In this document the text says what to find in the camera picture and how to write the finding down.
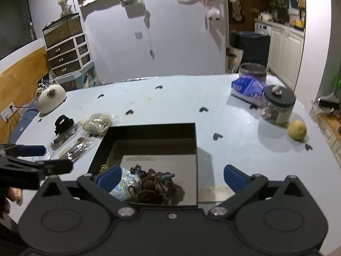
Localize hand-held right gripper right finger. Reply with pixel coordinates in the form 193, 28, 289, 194
208, 165, 305, 218

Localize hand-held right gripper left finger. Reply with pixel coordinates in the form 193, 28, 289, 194
40, 165, 137, 218

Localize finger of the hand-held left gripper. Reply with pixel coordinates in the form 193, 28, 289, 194
0, 144, 46, 157
8, 158, 74, 175

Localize black fluffy scrunchie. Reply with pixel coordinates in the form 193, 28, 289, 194
54, 115, 75, 135

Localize packet of beige hair ties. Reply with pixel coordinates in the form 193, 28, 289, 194
81, 112, 116, 139

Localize black box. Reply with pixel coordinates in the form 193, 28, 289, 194
87, 123, 199, 208

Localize person's left hand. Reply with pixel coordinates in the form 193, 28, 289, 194
0, 185, 23, 219

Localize white and blue packet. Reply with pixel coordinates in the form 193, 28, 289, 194
109, 167, 142, 202

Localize packet of dark hairpins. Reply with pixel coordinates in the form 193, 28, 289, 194
50, 125, 80, 150

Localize blue cushion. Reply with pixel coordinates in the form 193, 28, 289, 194
8, 99, 40, 142

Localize white cat-shaped teapot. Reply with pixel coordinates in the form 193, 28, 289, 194
36, 79, 67, 114

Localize yellow lemon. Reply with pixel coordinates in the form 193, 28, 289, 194
287, 120, 308, 140

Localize glass jar with black lid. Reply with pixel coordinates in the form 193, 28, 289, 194
260, 84, 297, 125

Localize patterned colourful cloth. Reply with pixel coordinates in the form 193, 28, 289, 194
55, 64, 100, 91

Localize blue tissue pack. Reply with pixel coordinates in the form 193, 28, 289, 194
230, 75, 267, 107

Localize white drawer cabinet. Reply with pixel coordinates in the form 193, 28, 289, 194
46, 33, 94, 76

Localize round metal tin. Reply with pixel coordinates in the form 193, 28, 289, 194
238, 62, 267, 84

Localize printed paper bag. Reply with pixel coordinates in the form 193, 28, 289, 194
226, 47, 244, 74

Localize glass terrarium tank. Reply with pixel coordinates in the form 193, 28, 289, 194
42, 12, 82, 49

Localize black laundry bin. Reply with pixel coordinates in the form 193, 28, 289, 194
230, 31, 271, 71

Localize white kitchen cabinets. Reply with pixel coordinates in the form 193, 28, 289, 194
254, 19, 305, 91

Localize green plant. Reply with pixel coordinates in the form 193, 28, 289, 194
332, 69, 341, 94

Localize white washing machine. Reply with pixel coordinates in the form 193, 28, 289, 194
254, 21, 272, 36

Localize dried flower bunch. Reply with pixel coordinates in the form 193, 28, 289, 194
57, 0, 73, 18

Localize hanging white plush sheep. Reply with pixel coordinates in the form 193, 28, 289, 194
208, 8, 221, 22

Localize packet of brown hair ties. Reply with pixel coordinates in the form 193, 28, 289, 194
59, 137, 96, 163

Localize pile of brown hair ties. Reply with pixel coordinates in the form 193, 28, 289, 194
125, 164, 184, 206

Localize wall power outlet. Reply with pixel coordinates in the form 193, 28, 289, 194
0, 102, 16, 120

